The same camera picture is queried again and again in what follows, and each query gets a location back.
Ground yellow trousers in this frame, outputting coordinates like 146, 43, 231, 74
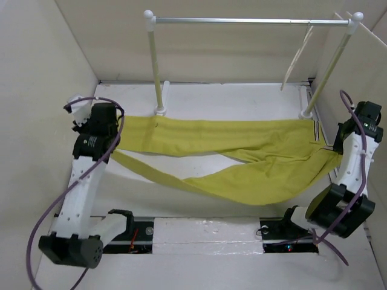
112, 116, 342, 205

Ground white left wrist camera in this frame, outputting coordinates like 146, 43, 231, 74
64, 94, 92, 127

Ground beige trouser hanger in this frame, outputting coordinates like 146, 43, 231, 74
280, 25, 314, 91

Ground white foam block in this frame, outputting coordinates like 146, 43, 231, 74
152, 217, 263, 256

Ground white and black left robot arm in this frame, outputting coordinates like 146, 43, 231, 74
38, 101, 135, 269

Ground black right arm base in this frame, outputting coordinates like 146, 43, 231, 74
256, 218, 319, 254

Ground white clothes rack with metal bar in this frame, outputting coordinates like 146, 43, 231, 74
140, 10, 364, 119

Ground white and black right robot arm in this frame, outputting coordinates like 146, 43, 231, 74
279, 101, 383, 238

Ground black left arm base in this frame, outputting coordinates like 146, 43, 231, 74
103, 219, 154, 254

